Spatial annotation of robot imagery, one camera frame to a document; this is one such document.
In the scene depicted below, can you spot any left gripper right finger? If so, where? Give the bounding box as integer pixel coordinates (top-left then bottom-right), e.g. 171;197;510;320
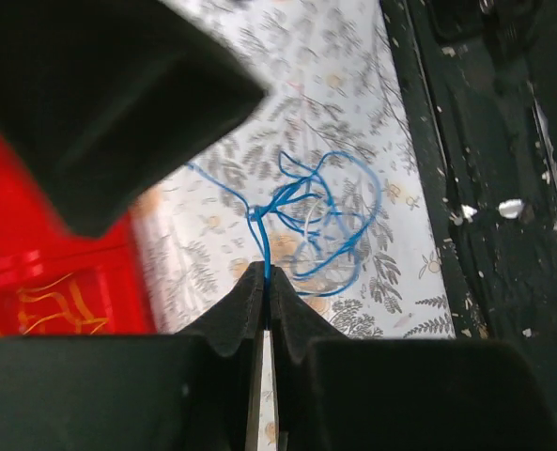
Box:
267;268;557;450

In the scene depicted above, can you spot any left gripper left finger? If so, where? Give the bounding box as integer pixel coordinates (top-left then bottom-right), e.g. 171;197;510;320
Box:
0;263;265;450

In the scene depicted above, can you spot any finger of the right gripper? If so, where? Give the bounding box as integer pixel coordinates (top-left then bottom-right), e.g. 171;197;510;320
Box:
0;1;267;237

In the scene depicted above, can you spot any blue thin cable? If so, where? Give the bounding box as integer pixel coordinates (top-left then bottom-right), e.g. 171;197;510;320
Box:
186;149;383;298

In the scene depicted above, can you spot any yellow thin cable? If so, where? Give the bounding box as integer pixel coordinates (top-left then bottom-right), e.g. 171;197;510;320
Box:
14;272;113;335

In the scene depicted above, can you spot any red three-compartment bin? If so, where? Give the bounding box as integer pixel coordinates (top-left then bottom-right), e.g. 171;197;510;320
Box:
0;137;156;337

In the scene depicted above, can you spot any floral table mat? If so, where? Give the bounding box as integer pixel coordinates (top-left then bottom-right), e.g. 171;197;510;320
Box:
133;1;454;338

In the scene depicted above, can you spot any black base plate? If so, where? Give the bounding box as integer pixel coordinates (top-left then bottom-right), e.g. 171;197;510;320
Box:
381;1;557;418

